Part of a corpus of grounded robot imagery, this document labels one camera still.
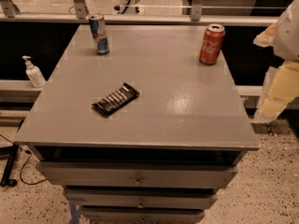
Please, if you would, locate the black floor cable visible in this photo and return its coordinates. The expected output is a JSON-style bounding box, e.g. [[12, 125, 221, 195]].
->
[[0, 133, 48, 186]]

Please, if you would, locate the black snack bar wrapper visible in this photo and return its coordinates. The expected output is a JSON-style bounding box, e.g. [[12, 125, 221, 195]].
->
[[92, 83, 139, 118]]

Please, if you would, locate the grey drawer cabinet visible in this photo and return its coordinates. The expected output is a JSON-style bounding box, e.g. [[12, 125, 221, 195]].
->
[[13, 23, 261, 224]]

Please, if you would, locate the bottom grey drawer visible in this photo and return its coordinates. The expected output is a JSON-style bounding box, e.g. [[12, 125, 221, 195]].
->
[[81, 207, 205, 224]]

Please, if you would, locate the white pump soap bottle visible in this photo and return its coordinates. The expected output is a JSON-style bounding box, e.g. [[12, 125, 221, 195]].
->
[[22, 56, 46, 88]]

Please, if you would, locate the top grey drawer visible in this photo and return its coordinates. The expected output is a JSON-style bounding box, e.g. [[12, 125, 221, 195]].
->
[[36, 161, 237, 189]]

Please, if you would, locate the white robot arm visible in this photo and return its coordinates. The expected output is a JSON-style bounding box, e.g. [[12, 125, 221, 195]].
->
[[253, 0, 299, 123]]

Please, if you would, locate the metal glass railing frame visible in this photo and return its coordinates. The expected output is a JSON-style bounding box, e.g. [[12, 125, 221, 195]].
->
[[0, 0, 292, 26]]

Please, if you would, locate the grey drawer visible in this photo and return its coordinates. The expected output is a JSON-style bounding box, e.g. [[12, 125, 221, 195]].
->
[[36, 161, 237, 189], [64, 189, 217, 209], [81, 207, 205, 224]]

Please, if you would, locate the middle grey drawer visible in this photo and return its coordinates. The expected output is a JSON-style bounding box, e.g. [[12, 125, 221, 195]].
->
[[64, 189, 217, 209]]

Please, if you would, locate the blue silver energy drink can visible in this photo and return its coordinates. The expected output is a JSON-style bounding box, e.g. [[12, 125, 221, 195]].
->
[[89, 15, 109, 55]]

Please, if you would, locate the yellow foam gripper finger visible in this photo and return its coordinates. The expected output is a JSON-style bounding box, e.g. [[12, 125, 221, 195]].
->
[[254, 61, 299, 121]]

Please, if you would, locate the red coke can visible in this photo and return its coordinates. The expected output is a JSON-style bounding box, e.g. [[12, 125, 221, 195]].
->
[[199, 23, 225, 65]]

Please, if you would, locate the black stand leg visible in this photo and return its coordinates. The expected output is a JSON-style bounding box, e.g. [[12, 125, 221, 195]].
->
[[0, 145, 18, 188]]

